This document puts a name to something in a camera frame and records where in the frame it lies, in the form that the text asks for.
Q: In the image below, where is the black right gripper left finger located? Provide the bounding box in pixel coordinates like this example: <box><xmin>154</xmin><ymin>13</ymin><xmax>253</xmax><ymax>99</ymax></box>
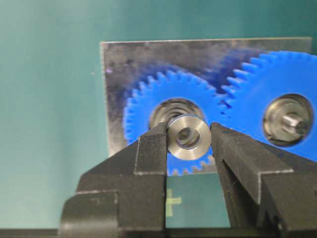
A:
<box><xmin>58</xmin><ymin>123</ymin><xmax>167</xmax><ymax>238</ymax></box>

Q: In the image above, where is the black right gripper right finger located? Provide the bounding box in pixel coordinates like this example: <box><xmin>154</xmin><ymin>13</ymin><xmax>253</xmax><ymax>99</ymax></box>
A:
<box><xmin>210</xmin><ymin>122</ymin><xmax>317</xmax><ymax>238</ymax></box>

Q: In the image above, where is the silver metal washer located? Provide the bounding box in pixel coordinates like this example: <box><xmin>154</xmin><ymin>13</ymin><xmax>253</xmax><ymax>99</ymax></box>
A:
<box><xmin>167</xmin><ymin>114</ymin><xmax>211</xmax><ymax>161</ymax></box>

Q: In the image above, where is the steel shaft in gear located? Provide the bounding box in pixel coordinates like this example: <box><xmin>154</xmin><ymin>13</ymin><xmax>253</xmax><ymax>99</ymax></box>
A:
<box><xmin>282</xmin><ymin>113</ymin><xmax>309</xmax><ymax>136</ymax></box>

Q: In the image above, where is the large blue plastic gear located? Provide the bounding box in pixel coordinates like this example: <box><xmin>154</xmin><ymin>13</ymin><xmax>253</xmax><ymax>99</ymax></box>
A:
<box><xmin>221</xmin><ymin>51</ymin><xmax>317</xmax><ymax>161</ymax></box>

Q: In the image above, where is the blue gear on plate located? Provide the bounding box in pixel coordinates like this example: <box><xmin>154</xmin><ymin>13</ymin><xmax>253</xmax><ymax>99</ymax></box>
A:
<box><xmin>122</xmin><ymin>69</ymin><xmax>230</xmax><ymax>176</ymax></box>

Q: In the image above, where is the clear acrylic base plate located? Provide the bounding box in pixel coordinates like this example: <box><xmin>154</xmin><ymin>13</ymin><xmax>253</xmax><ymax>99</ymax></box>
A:
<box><xmin>99</xmin><ymin>37</ymin><xmax>313</xmax><ymax>174</ymax></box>

